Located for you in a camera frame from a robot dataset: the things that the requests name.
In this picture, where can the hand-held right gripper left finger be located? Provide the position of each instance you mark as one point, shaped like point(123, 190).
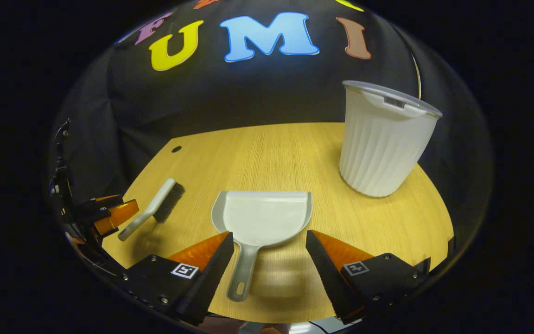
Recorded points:
point(209, 283)

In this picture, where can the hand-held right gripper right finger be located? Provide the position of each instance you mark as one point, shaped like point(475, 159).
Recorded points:
point(329, 283)

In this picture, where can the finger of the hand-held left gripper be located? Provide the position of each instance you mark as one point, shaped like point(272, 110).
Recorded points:
point(118, 214)
point(102, 202)

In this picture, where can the small grey broom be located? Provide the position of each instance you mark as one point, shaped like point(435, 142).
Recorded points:
point(155, 204)

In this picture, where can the grey plastic dustpan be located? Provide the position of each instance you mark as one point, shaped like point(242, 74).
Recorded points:
point(262, 218)

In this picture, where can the white ribbed garbage bin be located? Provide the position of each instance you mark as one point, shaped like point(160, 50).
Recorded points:
point(383, 148)

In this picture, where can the black backdrop cloth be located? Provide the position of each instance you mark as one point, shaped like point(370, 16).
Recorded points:
point(248, 93)

